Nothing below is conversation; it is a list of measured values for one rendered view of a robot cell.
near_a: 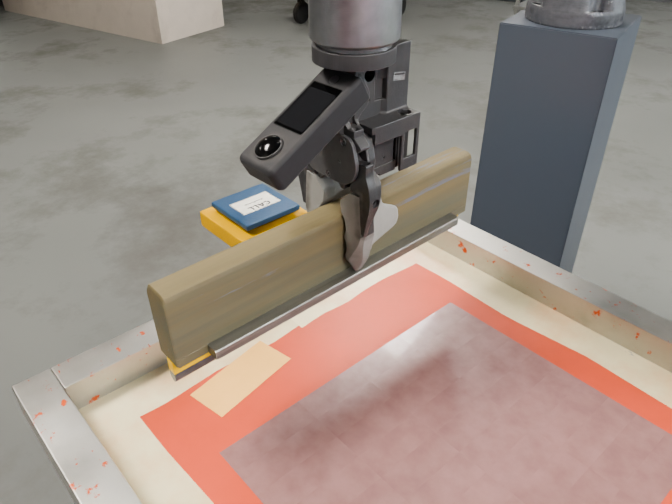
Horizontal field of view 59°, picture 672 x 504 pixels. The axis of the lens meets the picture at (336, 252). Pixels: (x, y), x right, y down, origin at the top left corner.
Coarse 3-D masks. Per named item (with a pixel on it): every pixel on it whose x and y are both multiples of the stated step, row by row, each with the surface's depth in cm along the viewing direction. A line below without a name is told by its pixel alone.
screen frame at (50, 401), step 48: (432, 240) 85; (480, 240) 80; (528, 288) 75; (576, 288) 71; (144, 336) 64; (624, 336) 67; (48, 384) 59; (96, 384) 61; (48, 432) 54; (96, 480) 50
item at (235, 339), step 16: (432, 224) 66; (448, 224) 66; (400, 240) 63; (416, 240) 63; (384, 256) 61; (400, 256) 63; (352, 272) 59; (368, 272) 60; (320, 288) 57; (336, 288) 57; (288, 304) 55; (304, 304) 55; (256, 320) 53; (272, 320) 53; (224, 336) 51; (240, 336) 51; (256, 336) 53; (224, 352) 51
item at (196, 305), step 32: (448, 160) 64; (384, 192) 59; (416, 192) 62; (448, 192) 66; (288, 224) 54; (320, 224) 54; (416, 224) 64; (224, 256) 50; (256, 256) 50; (288, 256) 53; (320, 256) 56; (160, 288) 47; (192, 288) 47; (224, 288) 49; (256, 288) 52; (288, 288) 55; (160, 320) 48; (192, 320) 48; (224, 320) 51; (192, 352) 50
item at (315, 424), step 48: (288, 336) 70; (288, 384) 63; (336, 384) 63; (192, 432) 58; (240, 432) 58; (288, 432) 58; (336, 432) 58; (384, 432) 58; (432, 432) 58; (240, 480) 54; (288, 480) 54; (336, 480) 54; (384, 480) 54; (432, 480) 54; (480, 480) 54
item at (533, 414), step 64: (320, 320) 72; (384, 320) 72; (448, 320) 72; (512, 320) 72; (384, 384) 63; (448, 384) 63; (512, 384) 63; (576, 384) 63; (512, 448) 57; (576, 448) 57; (640, 448) 57
